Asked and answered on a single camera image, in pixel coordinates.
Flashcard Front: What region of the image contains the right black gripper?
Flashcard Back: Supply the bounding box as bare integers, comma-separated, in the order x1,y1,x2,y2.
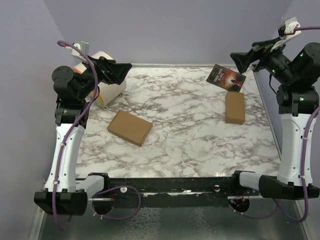
231,36,297,84

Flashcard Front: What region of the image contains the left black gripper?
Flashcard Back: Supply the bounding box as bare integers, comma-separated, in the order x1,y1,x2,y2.
76,54,131,101

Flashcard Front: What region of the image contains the brown cardboard box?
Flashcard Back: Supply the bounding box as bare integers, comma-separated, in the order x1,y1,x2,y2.
107,110,153,147

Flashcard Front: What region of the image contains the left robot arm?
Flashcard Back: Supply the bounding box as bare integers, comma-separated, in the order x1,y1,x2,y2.
34,56,132,216

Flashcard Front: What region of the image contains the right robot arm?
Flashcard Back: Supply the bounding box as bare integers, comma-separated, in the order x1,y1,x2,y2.
229,38,320,200

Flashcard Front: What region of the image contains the small folded cardboard box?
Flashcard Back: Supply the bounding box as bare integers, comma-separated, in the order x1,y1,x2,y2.
225,91,246,125

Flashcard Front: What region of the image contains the cream cylindrical drum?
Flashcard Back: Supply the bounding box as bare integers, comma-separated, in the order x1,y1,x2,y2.
71,50,127,109

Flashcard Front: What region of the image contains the dark book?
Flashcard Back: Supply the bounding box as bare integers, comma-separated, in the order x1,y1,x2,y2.
206,64,246,92

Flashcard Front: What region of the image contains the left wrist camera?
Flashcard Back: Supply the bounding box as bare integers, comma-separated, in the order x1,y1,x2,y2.
71,40,89,61

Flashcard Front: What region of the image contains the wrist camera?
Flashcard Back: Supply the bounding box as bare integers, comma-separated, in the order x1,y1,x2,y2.
270,17,301,52
71,40,89,61

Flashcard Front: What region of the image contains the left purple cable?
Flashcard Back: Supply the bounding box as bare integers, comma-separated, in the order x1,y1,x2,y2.
51,40,141,231

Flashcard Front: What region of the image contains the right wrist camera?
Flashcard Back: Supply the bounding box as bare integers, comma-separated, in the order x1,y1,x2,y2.
270,17,301,52

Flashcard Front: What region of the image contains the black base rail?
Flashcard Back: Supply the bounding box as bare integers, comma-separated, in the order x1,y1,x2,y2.
82,177,261,208

